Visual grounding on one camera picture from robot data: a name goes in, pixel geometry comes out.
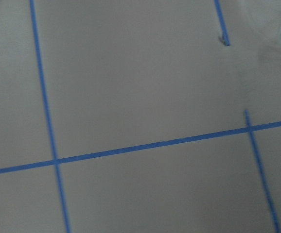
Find brown paper table cover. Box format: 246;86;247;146
0;0;281;233

